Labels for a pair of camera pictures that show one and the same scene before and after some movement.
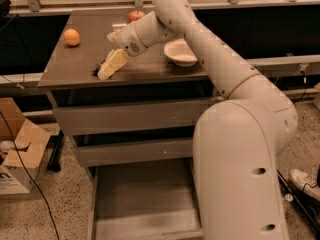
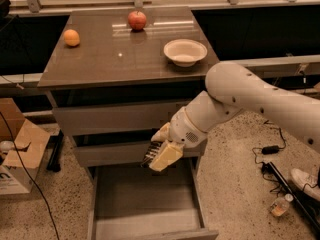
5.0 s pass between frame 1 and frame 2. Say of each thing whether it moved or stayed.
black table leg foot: stayed
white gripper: moved
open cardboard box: stayed
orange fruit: stayed
